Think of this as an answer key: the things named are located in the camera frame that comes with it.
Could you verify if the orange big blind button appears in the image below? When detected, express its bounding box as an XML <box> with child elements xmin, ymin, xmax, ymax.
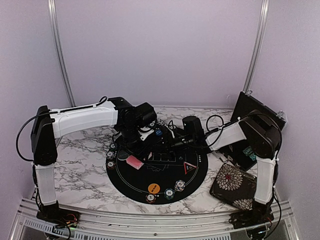
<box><xmin>147</xmin><ymin>183</ymin><xmax>161</xmax><ymax>194</ymax></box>

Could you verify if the red playing card deck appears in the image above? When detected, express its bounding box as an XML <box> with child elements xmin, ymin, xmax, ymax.
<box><xmin>126</xmin><ymin>155</ymin><xmax>144</xmax><ymax>170</ymax></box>

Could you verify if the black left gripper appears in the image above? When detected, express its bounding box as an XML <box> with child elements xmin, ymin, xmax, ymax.
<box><xmin>119</xmin><ymin>124</ymin><xmax>153</xmax><ymax>164</ymax></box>

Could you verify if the black white poker chip stack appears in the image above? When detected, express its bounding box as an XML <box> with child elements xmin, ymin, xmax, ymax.
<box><xmin>106</xmin><ymin>151</ymin><xmax>115</xmax><ymax>160</ymax></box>

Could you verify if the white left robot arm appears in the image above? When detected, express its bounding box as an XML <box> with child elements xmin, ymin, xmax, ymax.
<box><xmin>30</xmin><ymin>96</ymin><xmax>157</xmax><ymax>224</ymax></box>

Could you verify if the round black poker mat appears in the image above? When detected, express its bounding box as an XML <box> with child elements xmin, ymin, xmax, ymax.
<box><xmin>105</xmin><ymin>124</ymin><xmax>209</xmax><ymax>205</ymax></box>

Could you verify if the blue orange chip stack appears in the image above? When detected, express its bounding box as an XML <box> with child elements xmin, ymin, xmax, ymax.
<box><xmin>174</xmin><ymin>180</ymin><xmax>186</xmax><ymax>192</ymax></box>

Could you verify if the blue small blind button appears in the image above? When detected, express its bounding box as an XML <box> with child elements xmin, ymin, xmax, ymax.
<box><xmin>155</xmin><ymin>129</ymin><xmax>163</xmax><ymax>136</ymax></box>

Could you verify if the silver dealer button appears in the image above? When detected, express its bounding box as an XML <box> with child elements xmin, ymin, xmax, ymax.
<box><xmin>117</xmin><ymin>151</ymin><xmax>130</xmax><ymax>161</ymax></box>

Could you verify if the red triangular marker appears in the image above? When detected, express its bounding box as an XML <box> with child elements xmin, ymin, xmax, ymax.
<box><xmin>183</xmin><ymin>162</ymin><xmax>197</xmax><ymax>175</ymax></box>

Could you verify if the floral fabric pouch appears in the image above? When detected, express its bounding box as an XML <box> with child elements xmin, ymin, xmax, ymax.
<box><xmin>209</xmin><ymin>163</ymin><xmax>257</xmax><ymax>211</ymax></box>

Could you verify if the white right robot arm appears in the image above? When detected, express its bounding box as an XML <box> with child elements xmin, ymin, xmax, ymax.
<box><xmin>168</xmin><ymin>110</ymin><xmax>283</xmax><ymax>228</ymax></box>

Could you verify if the black poker chip case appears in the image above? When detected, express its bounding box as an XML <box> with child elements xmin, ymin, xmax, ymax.
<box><xmin>218</xmin><ymin>92</ymin><xmax>286</xmax><ymax>172</ymax></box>

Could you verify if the red poker chip stack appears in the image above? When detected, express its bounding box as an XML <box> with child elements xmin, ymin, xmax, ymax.
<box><xmin>106</xmin><ymin>160</ymin><xmax>116</xmax><ymax>169</ymax></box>

